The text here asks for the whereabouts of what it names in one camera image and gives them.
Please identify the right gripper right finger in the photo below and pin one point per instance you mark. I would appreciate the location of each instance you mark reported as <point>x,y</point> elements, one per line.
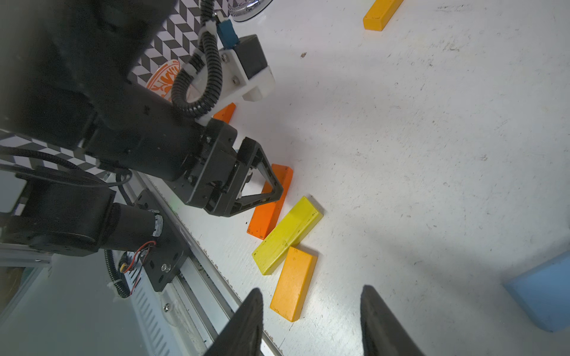
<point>382,334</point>

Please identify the orange block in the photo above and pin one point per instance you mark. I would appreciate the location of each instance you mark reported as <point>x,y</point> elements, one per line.
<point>265,217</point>
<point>226,114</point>

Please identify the yellow-orange block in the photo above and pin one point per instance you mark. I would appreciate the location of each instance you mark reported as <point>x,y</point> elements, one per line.
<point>380,13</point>
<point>293,284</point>

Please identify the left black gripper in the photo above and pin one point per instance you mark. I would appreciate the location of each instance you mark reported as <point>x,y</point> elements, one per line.
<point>217,173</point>

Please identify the orange patterned plate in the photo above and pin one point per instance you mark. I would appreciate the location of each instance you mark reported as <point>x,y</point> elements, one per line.
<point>162,80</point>

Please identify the metal base rail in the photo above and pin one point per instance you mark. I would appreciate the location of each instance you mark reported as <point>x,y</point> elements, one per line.
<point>178,285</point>

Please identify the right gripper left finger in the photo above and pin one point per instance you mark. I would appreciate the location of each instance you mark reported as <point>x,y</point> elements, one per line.
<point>243,333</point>

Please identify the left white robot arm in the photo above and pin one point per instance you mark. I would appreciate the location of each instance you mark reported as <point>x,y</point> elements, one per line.
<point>65,69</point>

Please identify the light blue block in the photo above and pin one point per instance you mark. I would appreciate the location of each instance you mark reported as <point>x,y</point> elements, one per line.
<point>543,293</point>

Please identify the yellow-green long block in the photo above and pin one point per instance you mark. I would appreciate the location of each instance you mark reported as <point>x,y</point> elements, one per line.
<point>294,227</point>

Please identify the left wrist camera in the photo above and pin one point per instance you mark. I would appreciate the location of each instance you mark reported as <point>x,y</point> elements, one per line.
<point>246,73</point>

